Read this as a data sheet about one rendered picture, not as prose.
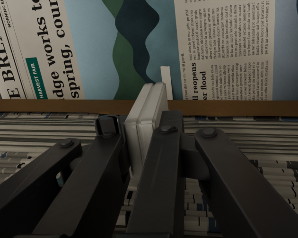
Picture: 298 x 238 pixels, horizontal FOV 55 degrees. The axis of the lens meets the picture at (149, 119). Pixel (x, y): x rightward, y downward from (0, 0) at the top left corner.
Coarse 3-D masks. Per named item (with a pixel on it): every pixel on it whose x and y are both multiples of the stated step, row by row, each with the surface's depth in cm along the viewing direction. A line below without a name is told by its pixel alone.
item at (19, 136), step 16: (0, 112) 28; (16, 112) 28; (32, 112) 28; (48, 112) 28; (64, 112) 28; (80, 112) 27; (0, 128) 24; (16, 128) 24; (32, 128) 23; (48, 128) 23; (64, 128) 23; (80, 128) 23; (0, 144) 21; (16, 144) 21; (32, 144) 20; (48, 144) 20; (0, 160) 19; (16, 160) 19; (32, 160) 19; (0, 176) 18
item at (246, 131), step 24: (216, 120) 24; (240, 120) 23; (264, 120) 24; (288, 120) 24; (240, 144) 19; (264, 144) 20; (288, 144) 20; (264, 168) 17; (288, 168) 18; (288, 192) 15
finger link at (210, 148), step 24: (216, 144) 11; (216, 168) 9; (240, 168) 9; (216, 192) 10; (240, 192) 8; (264, 192) 8; (216, 216) 10; (240, 216) 7; (264, 216) 7; (288, 216) 7
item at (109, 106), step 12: (0, 108) 28; (12, 108) 28; (24, 108) 28; (36, 108) 28; (48, 108) 28; (60, 108) 27; (72, 108) 27; (84, 108) 27; (96, 108) 27; (108, 108) 27; (120, 108) 27
